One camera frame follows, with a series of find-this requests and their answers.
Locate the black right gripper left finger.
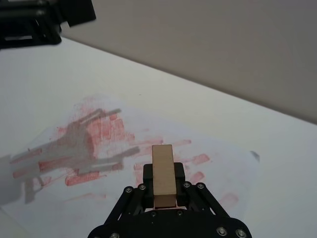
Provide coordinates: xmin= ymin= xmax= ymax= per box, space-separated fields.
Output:
xmin=105 ymin=163 xmax=155 ymax=224

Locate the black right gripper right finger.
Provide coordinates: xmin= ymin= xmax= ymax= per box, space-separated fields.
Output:
xmin=173 ymin=162 xmax=231 ymax=225

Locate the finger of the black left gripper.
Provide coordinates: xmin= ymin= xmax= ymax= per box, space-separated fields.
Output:
xmin=0 ymin=13 xmax=62 ymax=50
xmin=0 ymin=0 xmax=97 ymax=28

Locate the pale wooden block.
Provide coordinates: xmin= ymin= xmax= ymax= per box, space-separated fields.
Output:
xmin=152 ymin=144 xmax=177 ymax=208

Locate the white table cloth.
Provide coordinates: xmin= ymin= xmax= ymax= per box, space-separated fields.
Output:
xmin=0 ymin=37 xmax=317 ymax=238

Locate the white paper with red scribbles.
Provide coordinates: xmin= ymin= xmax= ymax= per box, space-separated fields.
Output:
xmin=0 ymin=94 xmax=261 ymax=238

